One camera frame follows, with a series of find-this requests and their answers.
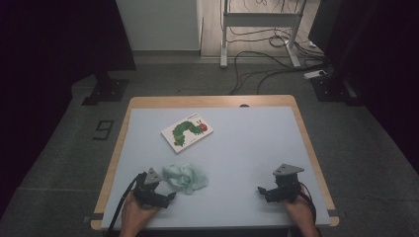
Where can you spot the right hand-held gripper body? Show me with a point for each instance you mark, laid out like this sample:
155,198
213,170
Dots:
286,187

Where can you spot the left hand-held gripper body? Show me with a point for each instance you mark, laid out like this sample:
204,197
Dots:
150,194

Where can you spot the pale green cloth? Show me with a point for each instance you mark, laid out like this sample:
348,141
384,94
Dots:
184,179

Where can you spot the caterpillar picture board book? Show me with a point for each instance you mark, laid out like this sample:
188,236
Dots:
187,132

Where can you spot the person's left hand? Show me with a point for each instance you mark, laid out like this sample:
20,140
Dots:
135,215

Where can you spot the person's right hand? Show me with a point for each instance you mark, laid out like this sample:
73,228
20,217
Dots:
301,212

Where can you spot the black tape strip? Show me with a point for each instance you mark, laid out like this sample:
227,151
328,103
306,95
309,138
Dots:
333,212
96,217

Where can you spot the wooden table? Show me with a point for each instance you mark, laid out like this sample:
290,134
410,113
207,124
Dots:
197,101

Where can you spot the black stand base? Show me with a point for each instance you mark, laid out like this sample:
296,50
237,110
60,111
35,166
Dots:
329,89
108,90

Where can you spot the white power strip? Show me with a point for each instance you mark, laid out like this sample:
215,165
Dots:
314,74

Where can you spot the dark curtain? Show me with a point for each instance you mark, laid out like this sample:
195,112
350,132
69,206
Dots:
49,49
378,49

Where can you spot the white panel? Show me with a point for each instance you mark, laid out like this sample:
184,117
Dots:
158,23

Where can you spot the white desk frame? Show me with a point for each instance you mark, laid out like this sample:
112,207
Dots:
260,19

